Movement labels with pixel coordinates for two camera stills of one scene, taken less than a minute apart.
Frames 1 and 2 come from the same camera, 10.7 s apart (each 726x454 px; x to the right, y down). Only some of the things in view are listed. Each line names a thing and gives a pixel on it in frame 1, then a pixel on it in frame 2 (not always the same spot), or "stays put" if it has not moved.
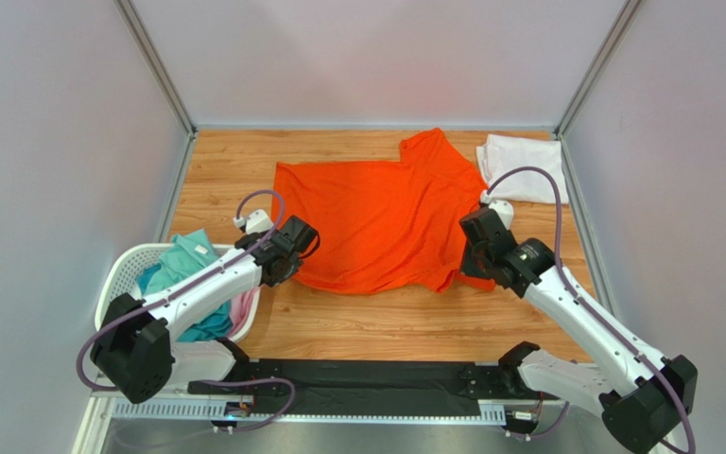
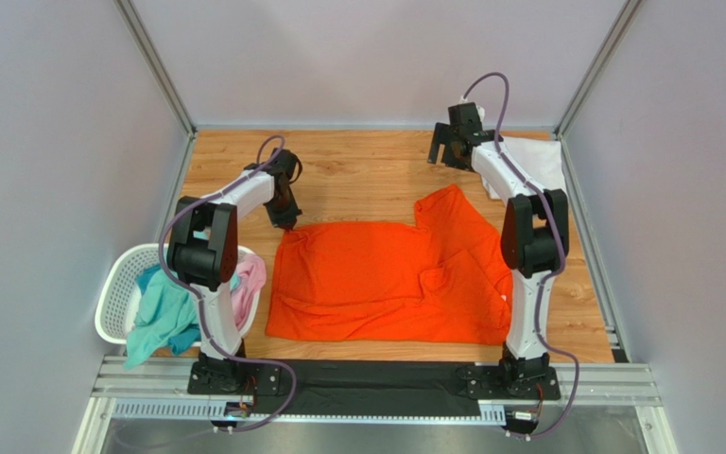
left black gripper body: [291, 270] to [284, 210]
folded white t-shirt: [500, 153] stays put
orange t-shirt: [387, 227] to [445, 280]
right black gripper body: [475, 263] to [440, 145]
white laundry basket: [120, 276] stays put
